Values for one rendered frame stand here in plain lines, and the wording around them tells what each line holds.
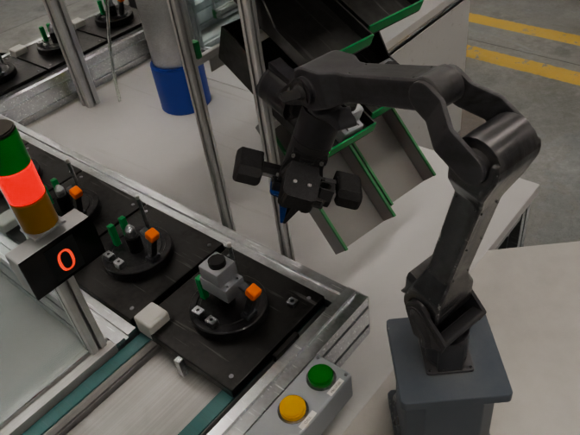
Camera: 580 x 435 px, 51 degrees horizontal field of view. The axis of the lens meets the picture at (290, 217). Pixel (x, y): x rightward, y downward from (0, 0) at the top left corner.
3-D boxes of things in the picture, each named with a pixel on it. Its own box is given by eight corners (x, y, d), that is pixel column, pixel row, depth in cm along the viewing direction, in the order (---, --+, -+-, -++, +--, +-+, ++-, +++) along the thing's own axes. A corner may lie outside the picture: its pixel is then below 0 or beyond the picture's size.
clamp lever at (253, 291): (256, 311, 104) (262, 289, 98) (249, 318, 103) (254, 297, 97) (241, 298, 105) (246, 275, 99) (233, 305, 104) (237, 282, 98)
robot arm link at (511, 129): (551, 129, 58) (497, 94, 61) (504, 162, 55) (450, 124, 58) (466, 307, 82) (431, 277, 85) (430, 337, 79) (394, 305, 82)
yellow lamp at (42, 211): (65, 219, 86) (53, 192, 83) (34, 239, 83) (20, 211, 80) (46, 207, 89) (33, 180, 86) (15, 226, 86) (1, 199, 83)
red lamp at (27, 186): (52, 191, 83) (39, 161, 80) (20, 211, 80) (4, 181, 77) (33, 179, 85) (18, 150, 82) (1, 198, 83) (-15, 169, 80)
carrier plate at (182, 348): (324, 303, 110) (324, 295, 108) (233, 398, 97) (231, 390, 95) (230, 253, 123) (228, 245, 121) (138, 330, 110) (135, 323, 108)
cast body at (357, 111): (359, 135, 106) (370, 109, 100) (340, 145, 104) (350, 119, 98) (330, 103, 109) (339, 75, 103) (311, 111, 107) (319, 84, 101)
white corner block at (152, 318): (173, 325, 110) (168, 311, 107) (154, 343, 107) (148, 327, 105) (157, 314, 112) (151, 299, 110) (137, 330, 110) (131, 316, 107)
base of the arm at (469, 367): (475, 371, 83) (478, 343, 79) (426, 375, 83) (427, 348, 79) (462, 330, 88) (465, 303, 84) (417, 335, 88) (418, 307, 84)
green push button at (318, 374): (338, 378, 97) (338, 370, 96) (324, 396, 95) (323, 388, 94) (318, 366, 99) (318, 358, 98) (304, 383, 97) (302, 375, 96)
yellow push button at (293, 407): (312, 410, 93) (311, 402, 92) (295, 429, 91) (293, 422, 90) (292, 397, 95) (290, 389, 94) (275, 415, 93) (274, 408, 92)
